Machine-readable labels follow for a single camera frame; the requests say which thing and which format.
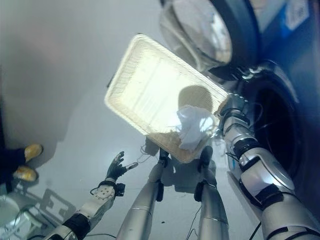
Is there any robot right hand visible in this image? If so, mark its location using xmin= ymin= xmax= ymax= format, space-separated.
xmin=216 ymin=94 xmax=249 ymax=118

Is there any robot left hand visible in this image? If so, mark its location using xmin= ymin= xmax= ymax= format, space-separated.
xmin=105 ymin=150 xmax=139 ymax=182

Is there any white cloth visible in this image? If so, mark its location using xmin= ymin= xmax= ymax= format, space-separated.
xmin=176 ymin=104 xmax=218 ymax=151

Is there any cream plastic laundry basket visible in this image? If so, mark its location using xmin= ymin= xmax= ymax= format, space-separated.
xmin=104 ymin=34 xmax=230 ymax=164

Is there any dark blue washing machine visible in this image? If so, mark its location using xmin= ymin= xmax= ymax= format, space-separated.
xmin=208 ymin=0 xmax=320 ymax=206

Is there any round glass washing machine door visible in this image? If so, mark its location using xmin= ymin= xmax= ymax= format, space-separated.
xmin=159 ymin=0 xmax=261 ymax=70

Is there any robot left silver leg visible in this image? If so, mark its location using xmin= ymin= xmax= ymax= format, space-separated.
xmin=115 ymin=147 xmax=171 ymax=240

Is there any robot silver leg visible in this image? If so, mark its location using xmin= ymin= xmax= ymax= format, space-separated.
xmin=194 ymin=145 xmax=230 ymax=240
xmin=115 ymin=147 xmax=171 ymax=240

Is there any person's yellow shoe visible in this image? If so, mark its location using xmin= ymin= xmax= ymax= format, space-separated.
xmin=13 ymin=165 xmax=39 ymax=182
xmin=24 ymin=144 xmax=44 ymax=163

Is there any robot right silver leg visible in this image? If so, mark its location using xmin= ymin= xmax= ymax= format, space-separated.
xmin=194 ymin=145 xmax=230 ymax=240

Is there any person's leg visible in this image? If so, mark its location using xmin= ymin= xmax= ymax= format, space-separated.
xmin=0 ymin=146 xmax=26 ymax=194

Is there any white label sticker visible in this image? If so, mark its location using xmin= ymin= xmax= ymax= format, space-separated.
xmin=284 ymin=0 xmax=309 ymax=29

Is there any white round container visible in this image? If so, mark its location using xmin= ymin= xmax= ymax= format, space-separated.
xmin=0 ymin=194 xmax=31 ymax=234

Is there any grey metal frame stand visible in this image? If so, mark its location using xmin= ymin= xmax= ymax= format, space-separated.
xmin=14 ymin=188 xmax=76 ymax=231

